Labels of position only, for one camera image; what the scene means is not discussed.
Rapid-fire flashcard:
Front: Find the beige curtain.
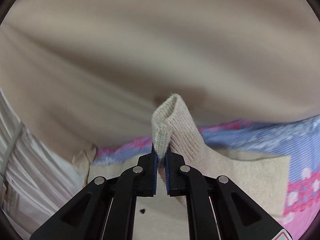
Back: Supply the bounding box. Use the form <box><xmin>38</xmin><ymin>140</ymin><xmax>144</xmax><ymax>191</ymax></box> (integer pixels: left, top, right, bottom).
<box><xmin>1</xmin><ymin>0</ymin><xmax>319</xmax><ymax>160</ymax></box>

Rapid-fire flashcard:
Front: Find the pink blue floral bedsheet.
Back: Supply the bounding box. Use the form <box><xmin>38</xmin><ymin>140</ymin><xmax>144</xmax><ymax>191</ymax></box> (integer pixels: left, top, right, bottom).
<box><xmin>92</xmin><ymin>114</ymin><xmax>320</xmax><ymax>240</ymax></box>

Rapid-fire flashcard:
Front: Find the cream knit sweater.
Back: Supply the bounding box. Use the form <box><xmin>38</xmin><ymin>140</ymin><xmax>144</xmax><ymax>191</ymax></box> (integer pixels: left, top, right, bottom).
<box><xmin>87</xmin><ymin>93</ymin><xmax>292</xmax><ymax>240</ymax></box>

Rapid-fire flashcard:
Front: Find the white pleated curtain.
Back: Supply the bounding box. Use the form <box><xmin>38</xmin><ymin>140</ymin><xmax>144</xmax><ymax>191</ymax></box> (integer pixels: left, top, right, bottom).
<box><xmin>1</xmin><ymin>95</ymin><xmax>83</xmax><ymax>239</ymax></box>

